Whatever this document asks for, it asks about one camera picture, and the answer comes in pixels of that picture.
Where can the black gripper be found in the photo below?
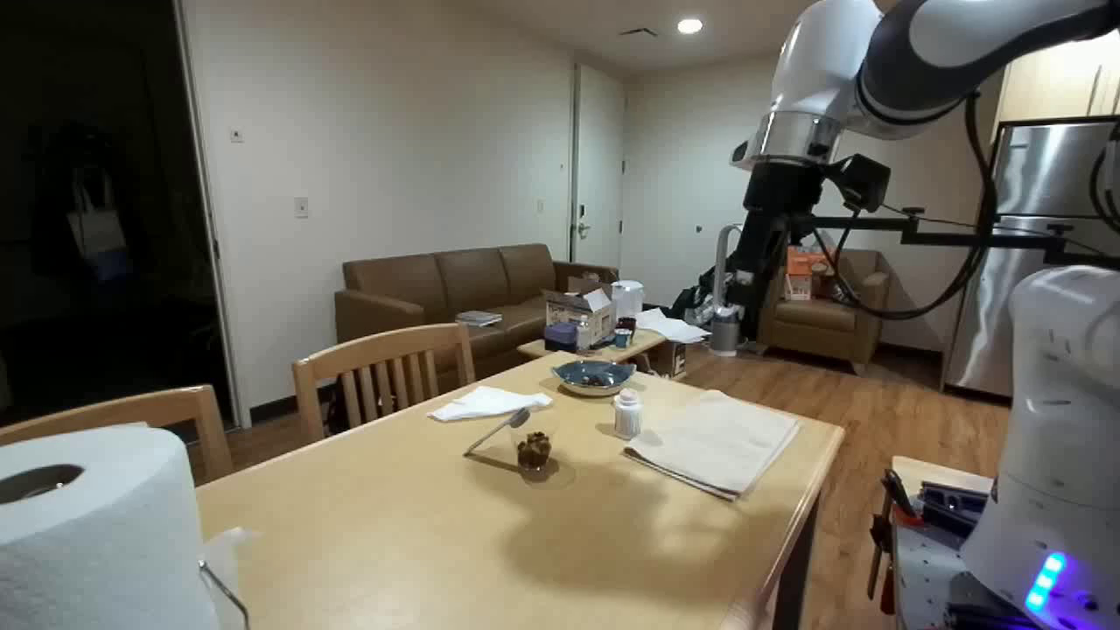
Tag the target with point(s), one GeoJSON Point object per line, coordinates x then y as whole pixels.
{"type": "Point", "coordinates": [775, 204]}

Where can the beige towel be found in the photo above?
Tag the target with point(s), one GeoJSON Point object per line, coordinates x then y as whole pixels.
{"type": "Point", "coordinates": [710, 442]}

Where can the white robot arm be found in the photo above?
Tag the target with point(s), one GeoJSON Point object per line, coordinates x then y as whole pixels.
{"type": "Point", "coordinates": [1048, 536]}

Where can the white paper towel roll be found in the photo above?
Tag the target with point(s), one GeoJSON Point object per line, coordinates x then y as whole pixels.
{"type": "Point", "coordinates": [114, 543]}

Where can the brown armchair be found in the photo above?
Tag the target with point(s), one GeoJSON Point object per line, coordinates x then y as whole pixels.
{"type": "Point", "coordinates": [826, 310]}

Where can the white papers on table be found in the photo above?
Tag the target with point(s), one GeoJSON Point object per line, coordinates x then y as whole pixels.
{"type": "Point", "coordinates": [665, 327]}

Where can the wooden coffee table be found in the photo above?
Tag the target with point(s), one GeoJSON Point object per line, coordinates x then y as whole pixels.
{"type": "Point", "coordinates": [645, 347]}

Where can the white door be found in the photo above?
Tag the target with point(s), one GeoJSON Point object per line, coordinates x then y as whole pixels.
{"type": "Point", "coordinates": [597, 167]}

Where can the cardboard box on table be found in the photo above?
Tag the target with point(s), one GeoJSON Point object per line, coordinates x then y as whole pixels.
{"type": "Point", "coordinates": [580, 321]}

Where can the white pill bottle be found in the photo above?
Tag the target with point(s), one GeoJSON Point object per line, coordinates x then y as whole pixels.
{"type": "Point", "coordinates": [628, 416]}

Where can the blue ceramic plate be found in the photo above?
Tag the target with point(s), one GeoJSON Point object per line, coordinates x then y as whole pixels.
{"type": "Point", "coordinates": [593, 379]}

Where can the stainless steel refrigerator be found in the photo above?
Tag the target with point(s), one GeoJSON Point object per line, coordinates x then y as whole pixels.
{"type": "Point", "coordinates": [1050, 176]}

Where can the brown leather sofa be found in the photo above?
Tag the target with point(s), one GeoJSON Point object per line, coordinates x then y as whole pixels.
{"type": "Point", "coordinates": [504, 282]}

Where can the side cart with tools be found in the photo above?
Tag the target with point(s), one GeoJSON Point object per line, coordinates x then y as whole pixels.
{"type": "Point", "coordinates": [916, 552]}

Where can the white paper napkin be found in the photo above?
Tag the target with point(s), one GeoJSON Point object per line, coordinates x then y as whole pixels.
{"type": "Point", "coordinates": [485, 400]}

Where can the near wooden chair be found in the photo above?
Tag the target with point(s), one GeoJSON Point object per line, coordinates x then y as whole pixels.
{"type": "Point", "coordinates": [167, 409]}

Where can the white tote bag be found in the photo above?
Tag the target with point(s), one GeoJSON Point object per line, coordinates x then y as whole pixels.
{"type": "Point", "coordinates": [97, 226]}

